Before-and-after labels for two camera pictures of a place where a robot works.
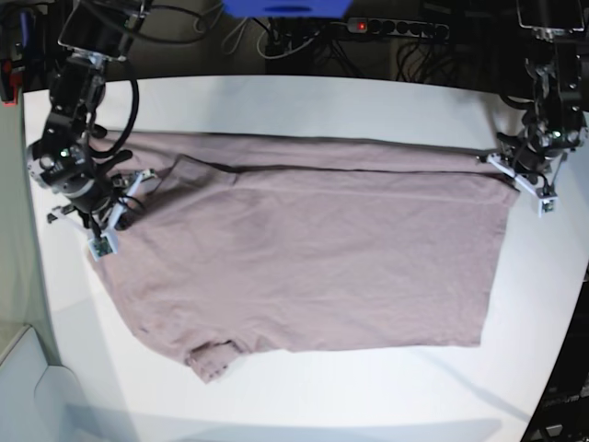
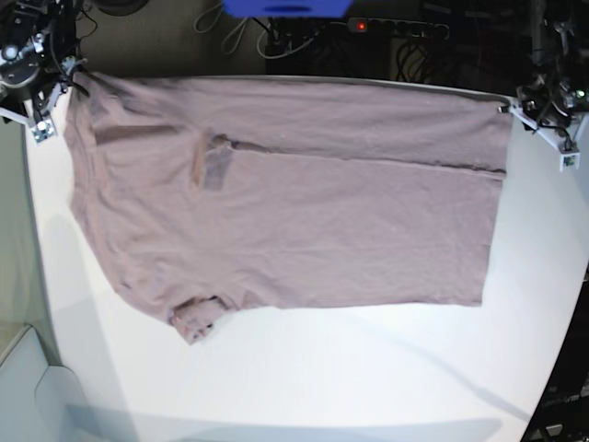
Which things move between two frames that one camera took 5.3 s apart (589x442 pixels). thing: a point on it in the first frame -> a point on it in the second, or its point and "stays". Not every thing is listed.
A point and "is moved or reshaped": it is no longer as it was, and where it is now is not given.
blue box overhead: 287,8 stays
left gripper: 98,197 -> 29,84
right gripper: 533,158 -> 557,112
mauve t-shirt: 309,241 is moved or reshaped
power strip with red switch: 398,27 stays
